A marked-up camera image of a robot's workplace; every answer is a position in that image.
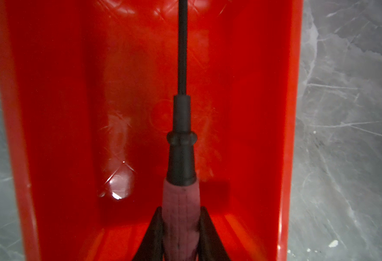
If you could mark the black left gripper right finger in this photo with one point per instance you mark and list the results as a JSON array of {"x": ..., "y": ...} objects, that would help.
[{"x": 210, "y": 247}]

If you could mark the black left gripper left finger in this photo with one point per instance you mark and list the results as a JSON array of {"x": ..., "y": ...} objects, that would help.
[{"x": 151, "y": 247}]

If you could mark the pink handled screwdriver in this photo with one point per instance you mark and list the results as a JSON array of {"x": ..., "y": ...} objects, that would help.
[{"x": 181, "y": 193}]

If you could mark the red plastic bin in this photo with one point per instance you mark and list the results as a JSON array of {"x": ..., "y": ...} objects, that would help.
[{"x": 87, "y": 92}]

